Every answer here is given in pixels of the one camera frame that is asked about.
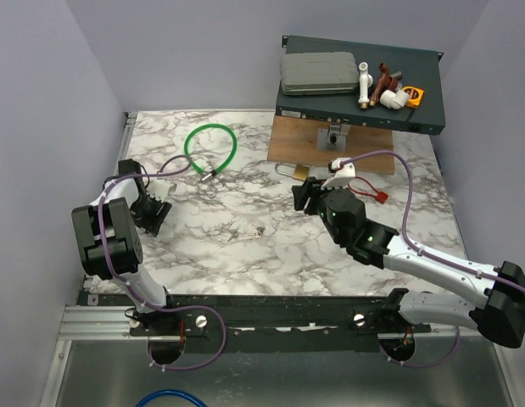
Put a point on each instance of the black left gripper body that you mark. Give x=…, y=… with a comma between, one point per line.
x=148, y=212

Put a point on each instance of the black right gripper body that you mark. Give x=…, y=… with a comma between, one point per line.
x=317, y=203

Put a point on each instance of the brass padlock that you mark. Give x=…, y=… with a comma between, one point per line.
x=296, y=172

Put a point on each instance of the white elbow pipe fitting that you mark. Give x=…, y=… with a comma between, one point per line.
x=394, y=100

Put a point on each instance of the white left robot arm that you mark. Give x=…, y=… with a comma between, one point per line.
x=107, y=238

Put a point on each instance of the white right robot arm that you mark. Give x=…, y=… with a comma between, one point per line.
x=487, y=298

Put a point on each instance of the small key pair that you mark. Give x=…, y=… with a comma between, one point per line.
x=257, y=231

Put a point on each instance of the red plastic seal tag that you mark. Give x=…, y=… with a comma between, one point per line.
x=376, y=194

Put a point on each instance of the wooden board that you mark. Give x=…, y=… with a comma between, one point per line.
x=316, y=143

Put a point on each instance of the white pipe fitting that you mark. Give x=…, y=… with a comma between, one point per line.
x=365, y=82

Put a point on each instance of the brown pipe fitting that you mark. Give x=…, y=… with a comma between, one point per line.
x=384, y=81

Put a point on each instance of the yellow tape measure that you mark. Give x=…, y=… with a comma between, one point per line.
x=415, y=96

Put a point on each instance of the grey plastic case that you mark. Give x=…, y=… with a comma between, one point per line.
x=318, y=73

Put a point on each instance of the dark grey pipe fitting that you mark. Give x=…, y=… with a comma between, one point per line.
x=395, y=81

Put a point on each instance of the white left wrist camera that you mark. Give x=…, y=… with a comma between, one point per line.
x=160, y=189

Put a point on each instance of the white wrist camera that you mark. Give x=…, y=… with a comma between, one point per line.
x=160, y=189
x=343, y=172

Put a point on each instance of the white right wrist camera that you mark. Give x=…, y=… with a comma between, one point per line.
x=343, y=172

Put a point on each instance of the grey metal bracket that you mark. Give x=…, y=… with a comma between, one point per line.
x=333, y=137

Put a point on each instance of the aluminium side rail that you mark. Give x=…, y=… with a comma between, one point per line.
x=94, y=284

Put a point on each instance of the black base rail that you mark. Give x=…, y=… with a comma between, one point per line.
x=202, y=324

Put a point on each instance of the dark teal network switch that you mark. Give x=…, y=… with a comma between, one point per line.
x=420, y=68

